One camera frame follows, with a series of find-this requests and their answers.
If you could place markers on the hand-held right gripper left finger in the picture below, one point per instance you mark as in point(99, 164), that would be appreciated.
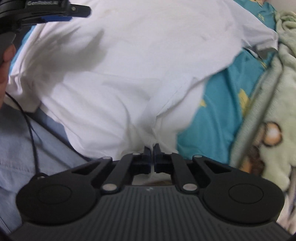
point(144, 162)

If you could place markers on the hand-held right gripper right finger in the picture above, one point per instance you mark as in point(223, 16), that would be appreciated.
point(159, 162)

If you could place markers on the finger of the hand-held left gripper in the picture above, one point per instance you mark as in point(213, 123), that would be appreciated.
point(79, 11)
point(56, 19)

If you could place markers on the white shirt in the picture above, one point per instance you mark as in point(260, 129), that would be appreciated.
point(127, 69)

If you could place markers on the person's left hand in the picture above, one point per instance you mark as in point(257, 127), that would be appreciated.
point(8, 54)

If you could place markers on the person's light blue clothing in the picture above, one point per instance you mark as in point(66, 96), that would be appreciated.
point(20, 150)

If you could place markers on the green fleece blanket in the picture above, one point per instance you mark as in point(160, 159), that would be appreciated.
point(272, 92)

